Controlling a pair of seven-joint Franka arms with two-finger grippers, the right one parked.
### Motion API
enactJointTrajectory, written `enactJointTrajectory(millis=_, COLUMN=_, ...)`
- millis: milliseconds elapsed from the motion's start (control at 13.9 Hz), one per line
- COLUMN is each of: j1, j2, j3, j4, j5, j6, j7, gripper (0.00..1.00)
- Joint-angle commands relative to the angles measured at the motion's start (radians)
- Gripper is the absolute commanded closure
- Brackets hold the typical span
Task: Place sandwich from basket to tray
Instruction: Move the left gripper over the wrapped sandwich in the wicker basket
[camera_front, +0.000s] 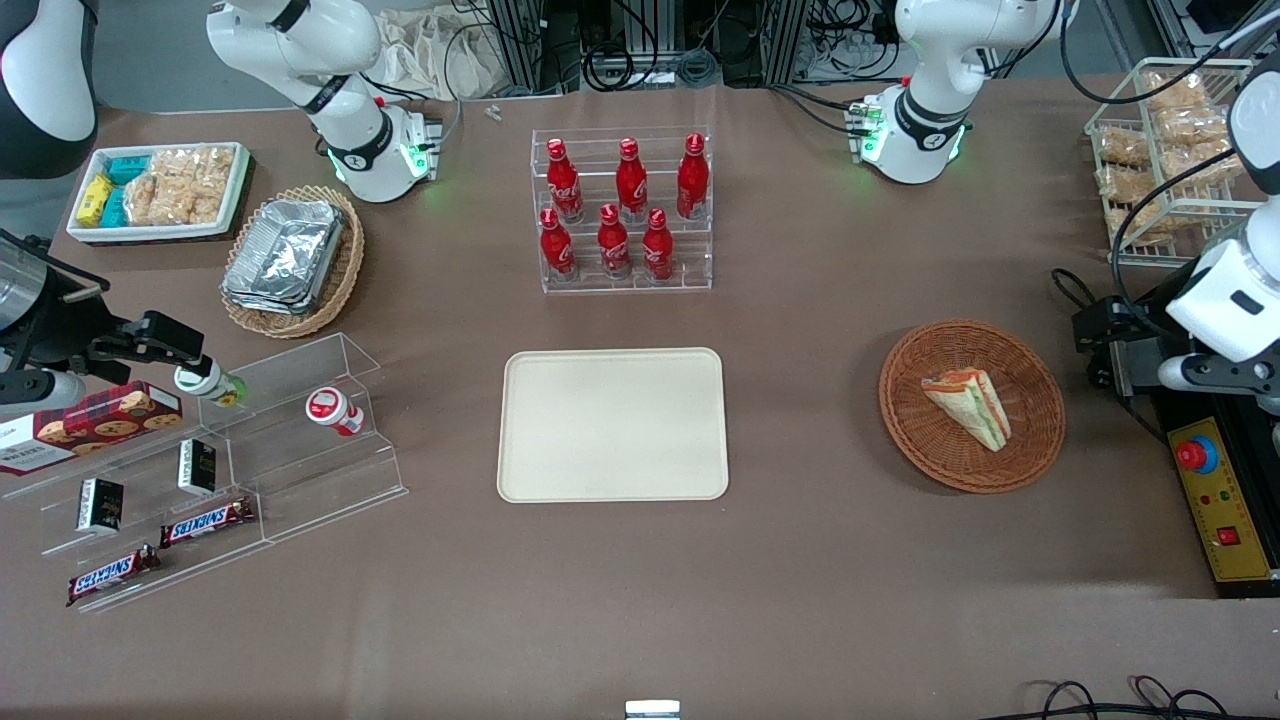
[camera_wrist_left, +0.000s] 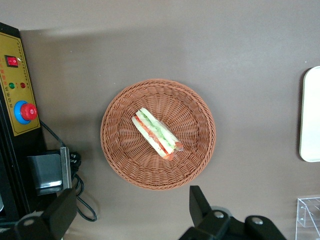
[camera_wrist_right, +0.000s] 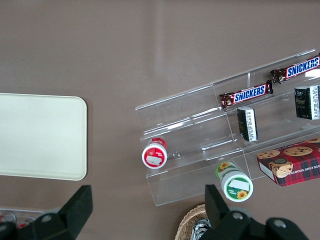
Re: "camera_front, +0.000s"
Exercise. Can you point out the white bottle green label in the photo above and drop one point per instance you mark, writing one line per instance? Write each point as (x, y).
(205, 383)

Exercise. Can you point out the aluminium frame post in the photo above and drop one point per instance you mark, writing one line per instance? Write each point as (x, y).
(785, 35)
(525, 40)

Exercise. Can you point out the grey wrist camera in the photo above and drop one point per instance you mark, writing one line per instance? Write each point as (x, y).
(1210, 375)
(40, 390)

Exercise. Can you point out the red emergency stop button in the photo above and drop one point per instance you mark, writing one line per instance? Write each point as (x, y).
(1195, 455)

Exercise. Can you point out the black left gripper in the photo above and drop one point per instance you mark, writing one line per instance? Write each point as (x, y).
(1133, 345)

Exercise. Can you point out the red plaid cookie box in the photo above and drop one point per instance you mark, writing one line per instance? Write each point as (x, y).
(90, 425)

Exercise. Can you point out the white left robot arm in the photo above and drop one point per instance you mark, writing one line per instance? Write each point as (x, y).
(930, 135)

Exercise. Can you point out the clear acrylic step display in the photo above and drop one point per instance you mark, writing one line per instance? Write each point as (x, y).
(300, 470)

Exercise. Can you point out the small black box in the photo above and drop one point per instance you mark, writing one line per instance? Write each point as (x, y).
(100, 505)
(197, 467)

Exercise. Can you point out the clear rice cracker bag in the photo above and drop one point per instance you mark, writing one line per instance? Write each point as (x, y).
(155, 195)
(210, 180)

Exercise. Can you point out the snickers chocolate bar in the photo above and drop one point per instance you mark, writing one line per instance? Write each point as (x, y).
(110, 573)
(205, 522)

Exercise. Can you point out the black yellow control box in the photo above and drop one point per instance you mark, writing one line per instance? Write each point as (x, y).
(1230, 520)

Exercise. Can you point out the teal snack packet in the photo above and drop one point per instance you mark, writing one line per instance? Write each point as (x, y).
(114, 208)
(127, 168)

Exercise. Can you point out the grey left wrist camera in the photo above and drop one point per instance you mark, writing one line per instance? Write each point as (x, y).
(1210, 375)

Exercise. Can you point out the round brown wicker basket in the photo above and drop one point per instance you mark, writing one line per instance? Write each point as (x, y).
(940, 450)

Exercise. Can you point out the small red cap bottle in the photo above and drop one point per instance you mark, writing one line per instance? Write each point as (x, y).
(330, 408)

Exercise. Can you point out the oval light wicker basket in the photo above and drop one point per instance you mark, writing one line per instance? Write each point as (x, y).
(345, 270)

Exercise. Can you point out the clear acrylic bottle rack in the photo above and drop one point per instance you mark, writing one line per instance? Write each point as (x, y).
(690, 260)

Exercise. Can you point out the aluminium foil tray stack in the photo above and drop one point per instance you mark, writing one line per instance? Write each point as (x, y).
(285, 255)

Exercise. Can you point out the white rectangular snack tray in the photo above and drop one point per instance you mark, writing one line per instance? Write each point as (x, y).
(160, 233)

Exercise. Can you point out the fried snack bag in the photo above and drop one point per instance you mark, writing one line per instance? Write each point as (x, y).
(1135, 222)
(1125, 182)
(1122, 148)
(1195, 160)
(1190, 125)
(1175, 92)

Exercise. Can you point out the beige rectangular tray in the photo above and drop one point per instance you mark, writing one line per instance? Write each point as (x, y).
(612, 425)

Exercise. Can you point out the yellow snack packet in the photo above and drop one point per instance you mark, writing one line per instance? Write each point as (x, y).
(95, 198)

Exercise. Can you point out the white cloth bag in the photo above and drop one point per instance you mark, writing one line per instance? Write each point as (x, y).
(430, 55)

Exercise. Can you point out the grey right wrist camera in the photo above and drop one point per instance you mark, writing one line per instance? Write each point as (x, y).
(40, 390)

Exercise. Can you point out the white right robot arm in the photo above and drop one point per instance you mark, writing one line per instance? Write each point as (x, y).
(352, 150)

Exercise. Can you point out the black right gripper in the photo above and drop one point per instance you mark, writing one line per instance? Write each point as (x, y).
(52, 338)

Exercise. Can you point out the red cola bottle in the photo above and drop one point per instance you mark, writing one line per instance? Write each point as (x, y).
(692, 180)
(657, 250)
(631, 185)
(613, 245)
(557, 250)
(565, 190)

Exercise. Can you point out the triangle sandwich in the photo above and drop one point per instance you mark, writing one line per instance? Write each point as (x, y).
(970, 405)

